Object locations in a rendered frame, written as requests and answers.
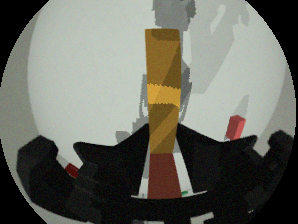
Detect orange bar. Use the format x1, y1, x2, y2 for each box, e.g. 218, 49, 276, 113
145, 28, 182, 200

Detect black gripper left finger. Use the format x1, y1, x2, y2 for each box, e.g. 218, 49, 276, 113
73, 124, 150, 196

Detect red block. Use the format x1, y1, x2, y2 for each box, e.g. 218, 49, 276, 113
226, 115, 246, 140

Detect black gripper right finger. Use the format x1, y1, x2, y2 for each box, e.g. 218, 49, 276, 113
176, 123, 257, 193

